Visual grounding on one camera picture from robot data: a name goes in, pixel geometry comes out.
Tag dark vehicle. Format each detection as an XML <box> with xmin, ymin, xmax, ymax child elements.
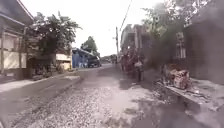
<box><xmin>87</xmin><ymin>55</ymin><xmax>102</xmax><ymax>69</ymax></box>

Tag utility pole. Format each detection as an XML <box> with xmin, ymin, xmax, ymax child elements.
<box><xmin>115</xmin><ymin>26</ymin><xmax>120</xmax><ymax>64</ymax></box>

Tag tall tree behind blue building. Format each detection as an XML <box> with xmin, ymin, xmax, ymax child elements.
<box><xmin>80</xmin><ymin>35</ymin><xmax>99</xmax><ymax>56</ymax></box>

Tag grey building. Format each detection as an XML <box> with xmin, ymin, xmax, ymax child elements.
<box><xmin>119</xmin><ymin>23</ymin><xmax>151</xmax><ymax>64</ymax></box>

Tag blue building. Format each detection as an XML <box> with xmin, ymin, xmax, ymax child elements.
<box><xmin>71</xmin><ymin>48</ymin><xmax>96</xmax><ymax>69</ymax></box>

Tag grey gravel road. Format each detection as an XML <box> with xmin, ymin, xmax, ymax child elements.
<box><xmin>0</xmin><ymin>63</ymin><xmax>208</xmax><ymax>128</ymax></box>

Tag broad leafy tree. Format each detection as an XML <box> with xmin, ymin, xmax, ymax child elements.
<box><xmin>28</xmin><ymin>11</ymin><xmax>83</xmax><ymax>73</ymax></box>

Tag large dark tree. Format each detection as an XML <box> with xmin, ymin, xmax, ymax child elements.
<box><xmin>143</xmin><ymin>0</ymin><xmax>214</xmax><ymax>68</ymax></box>

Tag rubble pile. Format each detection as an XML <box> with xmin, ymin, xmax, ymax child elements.
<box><xmin>161</xmin><ymin>63</ymin><xmax>192</xmax><ymax>90</ymax></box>

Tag pale concrete strip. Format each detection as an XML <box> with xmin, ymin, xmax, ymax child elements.
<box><xmin>0</xmin><ymin>73</ymin><xmax>82</xmax><ymax>114</ymax></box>

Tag dark walled building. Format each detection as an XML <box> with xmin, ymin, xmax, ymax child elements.
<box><xmin>173</xmin><ymin>0</ymin><xmax>224</xmax><ymax>84</ymax></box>

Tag raised concrete pavement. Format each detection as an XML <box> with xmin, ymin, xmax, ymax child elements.
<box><xmin>156</xmin><ymin>78</ymin><xmax>224</xmax><ymax>128</ymax></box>

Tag wooden house with porch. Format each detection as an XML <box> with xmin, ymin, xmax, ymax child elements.
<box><xmin>0</xmin><ymin>0</ymin><xmax>34</xmax><ymax>81</ymax></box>

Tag overhead wires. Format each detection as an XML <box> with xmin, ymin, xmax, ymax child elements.
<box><xmin>119</xmin><ymin>0</ymin><xmax>134</xmax><ymax>33</ymax></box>

